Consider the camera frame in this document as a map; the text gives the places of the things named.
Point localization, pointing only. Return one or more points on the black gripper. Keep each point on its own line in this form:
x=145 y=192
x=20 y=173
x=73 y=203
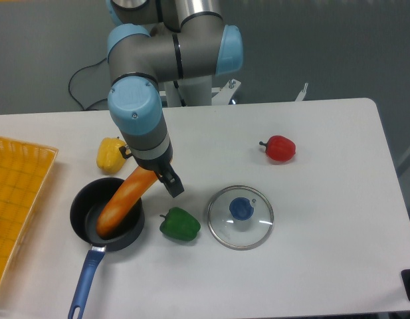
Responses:
x=162 y=168

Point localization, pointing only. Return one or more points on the glass pot lid blue knob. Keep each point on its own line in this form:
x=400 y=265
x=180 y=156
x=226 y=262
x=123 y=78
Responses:
x=240 y=217

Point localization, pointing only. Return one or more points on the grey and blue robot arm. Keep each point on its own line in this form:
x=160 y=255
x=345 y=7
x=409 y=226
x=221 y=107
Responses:
x=155 y=42

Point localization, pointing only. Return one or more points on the green bell pepper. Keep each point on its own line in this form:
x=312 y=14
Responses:
x=179 y=224

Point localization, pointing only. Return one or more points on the orange baguette bread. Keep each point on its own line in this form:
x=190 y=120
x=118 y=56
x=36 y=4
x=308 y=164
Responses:
x=127 y=195

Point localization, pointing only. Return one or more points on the yellow bell pepper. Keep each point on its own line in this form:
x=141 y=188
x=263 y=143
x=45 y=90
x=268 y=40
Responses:
x=109 y=158

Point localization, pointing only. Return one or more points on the red bell pepper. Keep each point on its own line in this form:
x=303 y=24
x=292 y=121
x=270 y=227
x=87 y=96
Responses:
x=279 y=148

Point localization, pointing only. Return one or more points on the yellow plastic basket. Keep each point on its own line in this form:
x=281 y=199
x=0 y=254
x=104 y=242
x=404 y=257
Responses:
x=24 y=168

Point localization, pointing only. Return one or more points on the black saucepan blue handle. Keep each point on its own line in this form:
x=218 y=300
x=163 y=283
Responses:
x=86 y=215

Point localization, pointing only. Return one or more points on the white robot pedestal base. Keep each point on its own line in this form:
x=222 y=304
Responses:
x=198 y=92

